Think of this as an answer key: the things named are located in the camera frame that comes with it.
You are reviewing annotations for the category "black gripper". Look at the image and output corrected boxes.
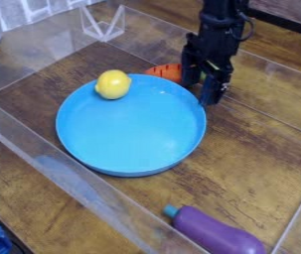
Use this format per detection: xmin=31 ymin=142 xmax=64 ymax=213
xmin=182 ymin=14 xmax=245 ymax=105

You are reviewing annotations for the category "orange toy carrot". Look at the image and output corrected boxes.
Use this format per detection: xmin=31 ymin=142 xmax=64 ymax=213
xmin=145 ymin=63 xmax=184 ymax=84

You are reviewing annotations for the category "blue round tray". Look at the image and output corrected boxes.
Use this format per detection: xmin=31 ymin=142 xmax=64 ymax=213
xmin=56 ymin=73 xmax=208 ymax=177

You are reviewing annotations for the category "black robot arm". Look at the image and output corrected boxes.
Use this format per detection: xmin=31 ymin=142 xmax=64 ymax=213
xmin=181 ymin=0 xmax=253 ymax=105

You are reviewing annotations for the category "yellow toy lemon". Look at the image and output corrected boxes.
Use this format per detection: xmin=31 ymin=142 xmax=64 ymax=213
xmin=94 ymin=69 xmax=131 ymax=99

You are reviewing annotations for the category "white patterned curtain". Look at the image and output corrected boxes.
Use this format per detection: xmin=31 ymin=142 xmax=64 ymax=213
xmin=0 ymin=0 xmax=103 ymax=40

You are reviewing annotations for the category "purple toy eggplant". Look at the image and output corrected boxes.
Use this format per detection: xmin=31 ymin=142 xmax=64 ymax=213
xmin=163 ymin=204 xmax=267 ymax=254

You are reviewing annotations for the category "clear acrylic enclosure wall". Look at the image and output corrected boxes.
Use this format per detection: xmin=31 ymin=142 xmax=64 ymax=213
xmin=0 ymin=0 xmax=301 ymax=254

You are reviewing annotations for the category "clear acrylic corner bracket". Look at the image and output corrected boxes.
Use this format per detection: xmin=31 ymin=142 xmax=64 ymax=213
xmin=79 ymin=6 xmax=125 ymax=43

